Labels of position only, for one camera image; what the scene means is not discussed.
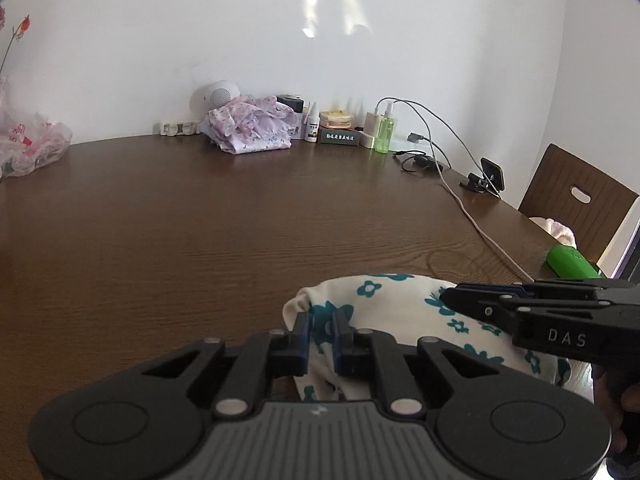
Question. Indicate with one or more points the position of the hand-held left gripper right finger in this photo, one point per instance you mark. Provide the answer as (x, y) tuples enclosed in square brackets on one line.
[(341, 342)]

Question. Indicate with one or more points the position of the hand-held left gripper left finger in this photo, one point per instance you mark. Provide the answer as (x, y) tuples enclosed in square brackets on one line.
[(302, 340)]

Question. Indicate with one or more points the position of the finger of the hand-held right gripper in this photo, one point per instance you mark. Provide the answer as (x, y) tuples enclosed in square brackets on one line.
[(550, 286), (485, 307)]

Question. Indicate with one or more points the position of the white teal floral garment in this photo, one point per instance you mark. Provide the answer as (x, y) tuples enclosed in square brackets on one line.
[(390, 300)]

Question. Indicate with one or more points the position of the pink floral clothes pile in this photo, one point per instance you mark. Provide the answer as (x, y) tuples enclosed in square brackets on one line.
[(250, 127)]

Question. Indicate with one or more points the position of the person's right hand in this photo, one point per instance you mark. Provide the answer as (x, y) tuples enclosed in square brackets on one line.
[(610, 410)]

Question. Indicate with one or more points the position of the green plastic object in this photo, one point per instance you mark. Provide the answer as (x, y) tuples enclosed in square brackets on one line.
[(570, 262)]

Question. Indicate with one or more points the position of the pink fluffy towel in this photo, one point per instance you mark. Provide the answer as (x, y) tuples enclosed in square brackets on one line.
[(557, 230)]

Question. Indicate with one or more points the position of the brown wooden chair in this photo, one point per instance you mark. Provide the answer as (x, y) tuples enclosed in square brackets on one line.
[(575, 215)]

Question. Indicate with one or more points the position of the black clip phone holder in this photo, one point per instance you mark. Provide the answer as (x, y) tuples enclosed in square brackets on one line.
[(490, 175)]

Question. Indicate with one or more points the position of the white power strip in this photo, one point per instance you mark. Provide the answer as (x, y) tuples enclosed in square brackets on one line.
[(407, 147)]

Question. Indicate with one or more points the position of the green spray bottle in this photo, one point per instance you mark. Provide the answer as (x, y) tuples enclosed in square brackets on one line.
[(385, 132)]

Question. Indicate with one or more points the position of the white charger block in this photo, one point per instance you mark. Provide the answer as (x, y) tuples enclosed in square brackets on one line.
[(369, 141)]

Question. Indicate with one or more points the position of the black lettered box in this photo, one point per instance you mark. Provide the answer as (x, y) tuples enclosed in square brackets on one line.
[(339, 137)]

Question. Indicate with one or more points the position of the cartoon print box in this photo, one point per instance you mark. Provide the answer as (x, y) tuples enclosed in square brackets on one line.
[(299, 127)]

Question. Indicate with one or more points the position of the small white spray bottle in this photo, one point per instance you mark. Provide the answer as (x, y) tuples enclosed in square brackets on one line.
[(313, 127)]

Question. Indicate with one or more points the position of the white charger plug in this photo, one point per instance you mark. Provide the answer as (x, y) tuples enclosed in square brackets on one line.
[(372, 121)]

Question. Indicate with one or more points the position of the yellow pink box stack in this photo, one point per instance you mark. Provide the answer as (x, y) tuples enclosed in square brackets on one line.
[(336, 119)]

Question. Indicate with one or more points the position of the small black box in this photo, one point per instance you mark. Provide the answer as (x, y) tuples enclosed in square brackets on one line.
[(290, 102)]

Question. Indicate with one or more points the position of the white round speaker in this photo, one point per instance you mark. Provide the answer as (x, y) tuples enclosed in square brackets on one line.
[(215, 96)]

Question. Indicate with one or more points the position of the clear red print plastic bag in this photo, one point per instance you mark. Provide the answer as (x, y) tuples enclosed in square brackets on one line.
[(35, 147)]

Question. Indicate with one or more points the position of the black window frame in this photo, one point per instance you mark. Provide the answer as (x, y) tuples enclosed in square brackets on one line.
[(630, 255)]

